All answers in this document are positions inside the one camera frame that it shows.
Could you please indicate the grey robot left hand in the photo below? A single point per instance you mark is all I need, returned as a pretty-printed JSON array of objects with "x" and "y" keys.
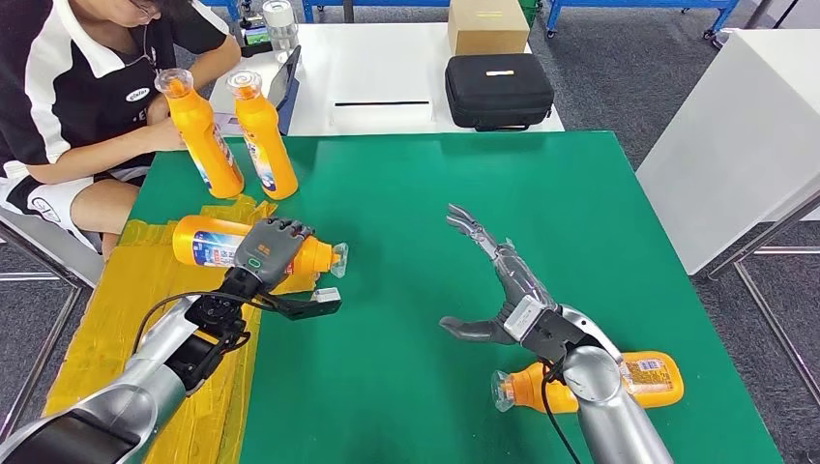
[{"x": 269, "y": 253}]

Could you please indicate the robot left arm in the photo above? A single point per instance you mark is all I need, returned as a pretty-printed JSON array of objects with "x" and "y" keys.
[{"x": 141, "y": 391}]

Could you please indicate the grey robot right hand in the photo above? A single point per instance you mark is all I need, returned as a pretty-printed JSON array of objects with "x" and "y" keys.
[{"x": 519, "y": 282}]

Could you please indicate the clear water jar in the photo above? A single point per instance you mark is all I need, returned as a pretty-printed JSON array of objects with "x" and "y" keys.
[{"x": 280, "y": 25}]

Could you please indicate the person's right hand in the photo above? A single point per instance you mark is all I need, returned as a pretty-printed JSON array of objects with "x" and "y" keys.
[{"x": 160, "y": 131}]

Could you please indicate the yellow tape patch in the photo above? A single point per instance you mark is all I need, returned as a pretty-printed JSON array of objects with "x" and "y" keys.
[{"x": 102, "y": 346}]

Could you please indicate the tablet in blue case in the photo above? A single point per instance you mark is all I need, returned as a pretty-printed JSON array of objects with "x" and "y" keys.
[{"x": 289, "y": 83}]

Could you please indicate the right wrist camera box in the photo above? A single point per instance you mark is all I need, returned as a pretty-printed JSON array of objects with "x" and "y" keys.
[{"x": 524, "y": 317}]

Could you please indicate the silver metal table frame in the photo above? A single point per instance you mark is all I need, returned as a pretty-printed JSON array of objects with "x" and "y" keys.
[{"x": 791, "y": 251}]

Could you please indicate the person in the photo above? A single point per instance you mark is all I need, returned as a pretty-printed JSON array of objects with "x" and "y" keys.
[{"x": 70, "y": 96}]

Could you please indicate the green crate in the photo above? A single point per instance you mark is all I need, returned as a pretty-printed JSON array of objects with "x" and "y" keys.
[{"x": 530, "y": 9}]

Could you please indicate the brown cardboard box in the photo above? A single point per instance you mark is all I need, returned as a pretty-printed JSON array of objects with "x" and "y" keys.
[{"x": 488, "y": 25}]

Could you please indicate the black zipped carrying case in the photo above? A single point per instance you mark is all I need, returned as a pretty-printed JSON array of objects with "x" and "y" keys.
[{"x": 498, "y": 91}]

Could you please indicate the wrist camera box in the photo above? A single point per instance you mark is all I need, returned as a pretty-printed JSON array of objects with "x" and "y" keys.
[
  {"x": 524, "y": 317},
  {"x": 314, "y": 304}
]

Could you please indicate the white desk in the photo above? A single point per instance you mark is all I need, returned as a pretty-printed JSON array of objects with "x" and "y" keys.
[{"x": 384, "y": 64}]

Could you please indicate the orange bottle with clear cap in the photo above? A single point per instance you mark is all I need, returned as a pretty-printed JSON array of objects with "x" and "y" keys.
[
  {"x": 653, "y": 378},
  {"x": 263, "y": 128},
  {"x": 205, "y": 246},
  {"x": 195, "y": 128}
]

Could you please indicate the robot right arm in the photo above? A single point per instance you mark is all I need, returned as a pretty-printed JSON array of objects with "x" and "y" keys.
[{"x": 608, "y": 410}]

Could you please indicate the blue wheeled cart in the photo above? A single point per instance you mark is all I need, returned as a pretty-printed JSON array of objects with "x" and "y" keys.
[{"x": 640, "y": 2}]

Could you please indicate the blue metal frame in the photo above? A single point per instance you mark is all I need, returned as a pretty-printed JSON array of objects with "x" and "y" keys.
[{"x": 233, "y": 8}]

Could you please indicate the blue metal rack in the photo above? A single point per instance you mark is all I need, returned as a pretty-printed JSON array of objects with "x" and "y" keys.
[{"x": 309, "y": 11}]

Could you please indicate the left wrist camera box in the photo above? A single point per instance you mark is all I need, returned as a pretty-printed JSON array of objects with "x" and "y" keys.
[{"x": 314, "y": 304}]

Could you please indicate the small black green device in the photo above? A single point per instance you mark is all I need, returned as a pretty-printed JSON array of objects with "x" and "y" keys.
[{"x": 257, "y": 35}]

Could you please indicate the pale purple handheld device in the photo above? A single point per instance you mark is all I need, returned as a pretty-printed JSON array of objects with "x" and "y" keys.
[{"x": 225, "y": 123}]

